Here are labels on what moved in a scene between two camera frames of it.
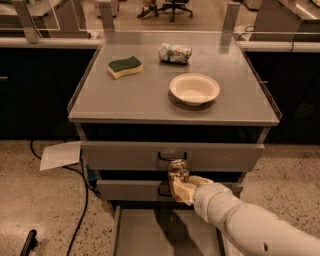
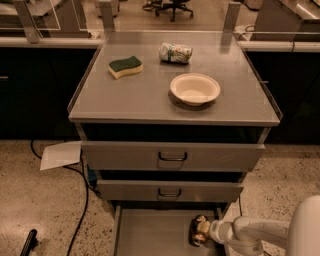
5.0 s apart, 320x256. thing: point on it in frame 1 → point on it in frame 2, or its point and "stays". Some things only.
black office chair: (173, 5) stays
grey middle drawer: (147, 190) stays
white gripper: (207, 197) → (217, 230)
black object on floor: (31, 243) stays
